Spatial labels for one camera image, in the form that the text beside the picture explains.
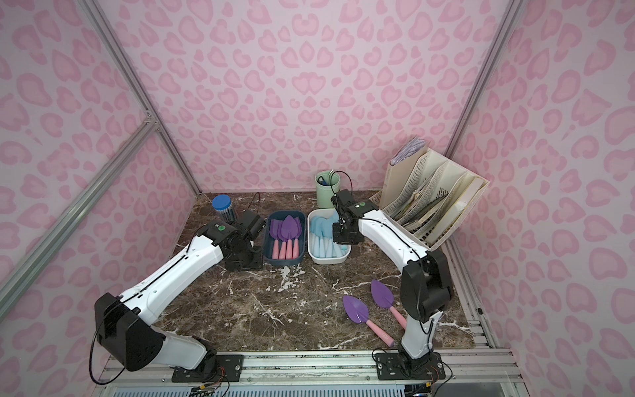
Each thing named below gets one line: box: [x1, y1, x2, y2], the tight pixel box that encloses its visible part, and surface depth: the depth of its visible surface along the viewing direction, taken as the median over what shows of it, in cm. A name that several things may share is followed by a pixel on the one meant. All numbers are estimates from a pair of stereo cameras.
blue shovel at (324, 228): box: [315, 217, 335, 259], surface depth 105 cm
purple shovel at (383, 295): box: [370, 279, 407, 331], surface depth 88 cm
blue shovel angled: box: [331, 243, 348, 259], surface depth 96 cm
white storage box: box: [306, 208, 352, 265], surface depth 103 cm
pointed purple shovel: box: [343, 295, 395, 348], surface depth 85 cm
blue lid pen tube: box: [211, 194, 238, 223], surface depth 92 cm
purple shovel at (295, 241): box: [292, 216, 303, 260], surface depth 102 cm
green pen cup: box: [315, 169, 341, 209], surface depth 109 cm
